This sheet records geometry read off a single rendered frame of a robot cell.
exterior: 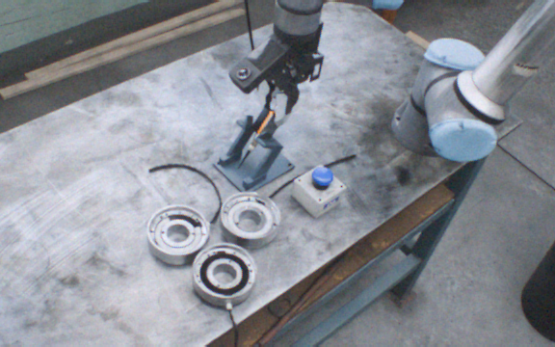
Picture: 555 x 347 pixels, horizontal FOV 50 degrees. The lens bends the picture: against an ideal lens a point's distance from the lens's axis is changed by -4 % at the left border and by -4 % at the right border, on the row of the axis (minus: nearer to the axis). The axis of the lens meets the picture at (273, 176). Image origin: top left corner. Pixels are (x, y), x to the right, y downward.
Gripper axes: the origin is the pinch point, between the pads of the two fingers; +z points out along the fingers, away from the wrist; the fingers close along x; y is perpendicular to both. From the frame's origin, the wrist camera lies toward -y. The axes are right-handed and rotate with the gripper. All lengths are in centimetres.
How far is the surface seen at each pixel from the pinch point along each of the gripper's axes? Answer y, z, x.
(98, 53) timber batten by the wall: 38, 90, 137
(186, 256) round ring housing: -27.0, 8.6, -10.9
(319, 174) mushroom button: 1.0, 4.4, -13.1
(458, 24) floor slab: 206, 92, 64
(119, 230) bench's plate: -31.8, 11.8, 2.1
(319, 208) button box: -1.4, 8.9, -16.7
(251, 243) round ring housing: -16.3, 9.1, -14.9
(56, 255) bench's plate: -43.4, 11.8, 4.0
